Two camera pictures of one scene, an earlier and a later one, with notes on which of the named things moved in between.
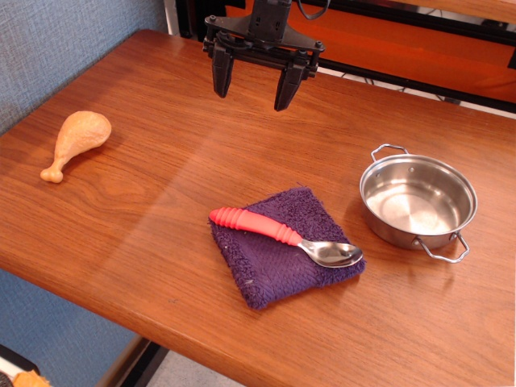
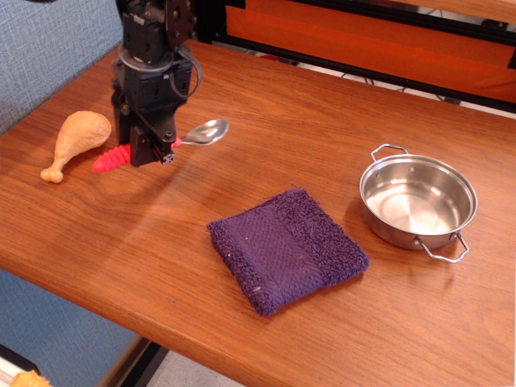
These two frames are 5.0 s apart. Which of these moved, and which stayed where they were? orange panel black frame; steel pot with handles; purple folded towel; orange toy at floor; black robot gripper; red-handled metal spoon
Moved: black robot gripper; red-handled metal spoon
Stayed: orange toy at floor; steel pot with handles; orange panel black frame; purple folded towel
